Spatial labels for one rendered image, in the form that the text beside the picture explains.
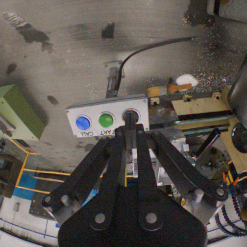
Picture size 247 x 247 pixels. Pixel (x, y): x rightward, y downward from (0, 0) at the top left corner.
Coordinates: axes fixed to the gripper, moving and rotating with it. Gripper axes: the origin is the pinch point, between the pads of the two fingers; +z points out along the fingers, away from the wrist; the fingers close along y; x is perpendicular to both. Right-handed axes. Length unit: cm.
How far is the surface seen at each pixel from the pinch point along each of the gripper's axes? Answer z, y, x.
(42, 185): 236, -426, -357
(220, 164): 25, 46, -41
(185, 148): 15.3, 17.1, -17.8
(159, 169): 9.3, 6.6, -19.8
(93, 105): 4.8, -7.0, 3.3
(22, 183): 242, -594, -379
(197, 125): 34, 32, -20
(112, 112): 4.8, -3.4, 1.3
